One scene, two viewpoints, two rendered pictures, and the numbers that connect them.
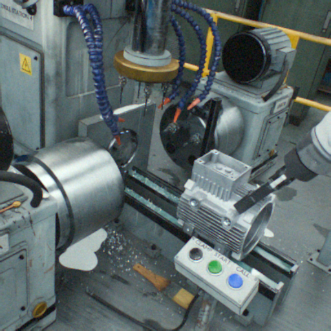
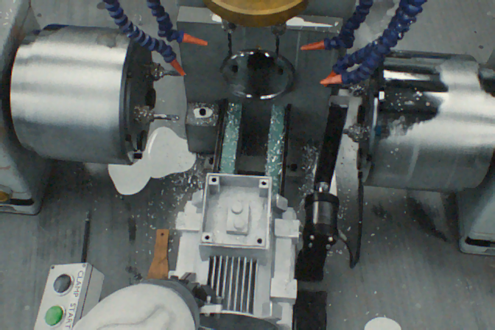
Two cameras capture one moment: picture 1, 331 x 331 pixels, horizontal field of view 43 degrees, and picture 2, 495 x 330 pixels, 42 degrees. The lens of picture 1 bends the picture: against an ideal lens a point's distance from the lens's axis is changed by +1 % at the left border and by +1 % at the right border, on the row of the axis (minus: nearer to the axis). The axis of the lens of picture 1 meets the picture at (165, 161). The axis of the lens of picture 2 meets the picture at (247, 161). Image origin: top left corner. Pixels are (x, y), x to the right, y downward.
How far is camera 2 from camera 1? 0.97 m
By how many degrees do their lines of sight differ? 49
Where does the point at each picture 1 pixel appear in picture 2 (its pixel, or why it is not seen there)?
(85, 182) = (57, 104)
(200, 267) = (50, 300)
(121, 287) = (121, 239)
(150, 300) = (126, 278)
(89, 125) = (180, 21)
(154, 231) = not seen: hidden behind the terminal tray
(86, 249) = (146, 168)
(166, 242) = not seen: hidden behind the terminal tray
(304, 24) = not seen: outside the picture
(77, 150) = (85, 58)
